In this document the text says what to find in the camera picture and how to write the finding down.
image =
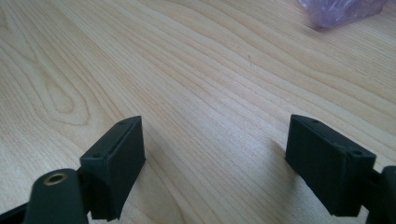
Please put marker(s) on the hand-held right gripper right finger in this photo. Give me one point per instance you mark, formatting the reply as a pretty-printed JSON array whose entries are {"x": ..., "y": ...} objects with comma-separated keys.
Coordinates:
[{"x": 327, "y": 168}]

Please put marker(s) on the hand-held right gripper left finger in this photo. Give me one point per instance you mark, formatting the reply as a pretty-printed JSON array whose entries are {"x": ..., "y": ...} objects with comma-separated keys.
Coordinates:
[{"x": 120, "y": 161}]

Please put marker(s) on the purple plastic trash bag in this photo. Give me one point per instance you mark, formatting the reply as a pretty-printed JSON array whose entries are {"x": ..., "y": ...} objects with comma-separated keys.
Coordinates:
[{"x": 339, "y": 11}]

